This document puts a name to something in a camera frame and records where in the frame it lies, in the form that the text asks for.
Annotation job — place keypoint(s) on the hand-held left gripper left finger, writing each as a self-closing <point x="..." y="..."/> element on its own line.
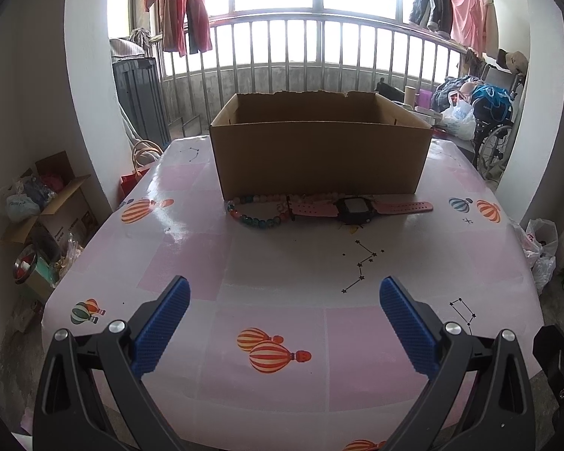
<point x="162" y="329"/>

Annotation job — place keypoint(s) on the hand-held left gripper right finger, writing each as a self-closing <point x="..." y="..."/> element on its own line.
<point x="406" y="329"/>

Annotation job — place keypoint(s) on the pink and black smartwatch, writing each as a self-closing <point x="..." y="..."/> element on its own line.
<point x="355" y="209"/>

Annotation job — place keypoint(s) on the large cardboard box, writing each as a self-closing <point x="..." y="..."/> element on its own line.
<point x="319" y="159"/>

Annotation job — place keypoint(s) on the clear bag of snacks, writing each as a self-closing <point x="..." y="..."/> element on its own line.
<point x="68" y="256"/>

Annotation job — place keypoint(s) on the pink balloon print tablecloth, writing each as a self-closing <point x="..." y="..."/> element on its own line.
<point x="272" y="268"/>

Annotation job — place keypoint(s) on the teal box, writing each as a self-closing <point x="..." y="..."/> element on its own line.
<point x="44" y="277"/>

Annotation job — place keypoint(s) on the crumpled white plastic bag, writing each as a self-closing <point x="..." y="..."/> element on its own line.
<point x="540" y="244"/>

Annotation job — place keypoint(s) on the open cardboard floor box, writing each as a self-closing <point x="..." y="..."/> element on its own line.
<point x="70" y="216"/>

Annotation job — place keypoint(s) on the red gift bag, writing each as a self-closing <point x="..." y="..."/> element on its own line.
<point x="129" y="183"/>

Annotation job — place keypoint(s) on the steel bowl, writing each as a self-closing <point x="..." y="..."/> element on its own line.
<point x="26" y="265"/>

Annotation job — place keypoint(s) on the red cloth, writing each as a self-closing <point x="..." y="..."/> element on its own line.
<point x="51" y="182"/>

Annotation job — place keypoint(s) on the knotted white plastic bag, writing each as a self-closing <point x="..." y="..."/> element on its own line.
<point x="21" y="206"/>

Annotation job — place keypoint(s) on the wheelchair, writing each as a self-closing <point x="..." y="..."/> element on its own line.
<point x="481" y="152"/>

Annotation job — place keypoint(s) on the white draped cloth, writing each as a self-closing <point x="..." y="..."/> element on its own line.
<point x="130" y="131"/>

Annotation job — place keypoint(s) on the purple cup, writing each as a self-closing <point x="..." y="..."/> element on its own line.
<point x="426" y="98"/>

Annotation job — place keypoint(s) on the cardboard tube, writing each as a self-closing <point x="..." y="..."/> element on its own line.
<point x="410" y="95"/>

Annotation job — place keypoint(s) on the black angular object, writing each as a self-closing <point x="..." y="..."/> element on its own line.
<point x="387" y="91"/>

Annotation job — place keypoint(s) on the pile of clothes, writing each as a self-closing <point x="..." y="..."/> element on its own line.
<point x="446" y="89"/>

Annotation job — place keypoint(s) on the pale bundle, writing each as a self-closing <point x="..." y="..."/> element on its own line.
<point x="122" y="48"/>

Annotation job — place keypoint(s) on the dark hat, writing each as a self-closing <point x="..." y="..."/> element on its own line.
<point x="501" y="58"/>

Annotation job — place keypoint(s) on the beige hat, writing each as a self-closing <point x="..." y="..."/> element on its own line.
<point x="517" y="60"/>

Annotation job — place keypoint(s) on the grey white mop head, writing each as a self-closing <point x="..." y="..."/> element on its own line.
<point x="141" y="36"/>

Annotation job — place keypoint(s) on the pink hanging shirt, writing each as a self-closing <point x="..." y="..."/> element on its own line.
<point x="467" y="14"/>

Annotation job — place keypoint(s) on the metal balcony railing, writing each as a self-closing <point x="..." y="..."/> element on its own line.
<point x="319" y="15"/>

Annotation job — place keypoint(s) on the metal frame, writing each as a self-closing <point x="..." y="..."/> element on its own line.
<point x="190" y="124"/>

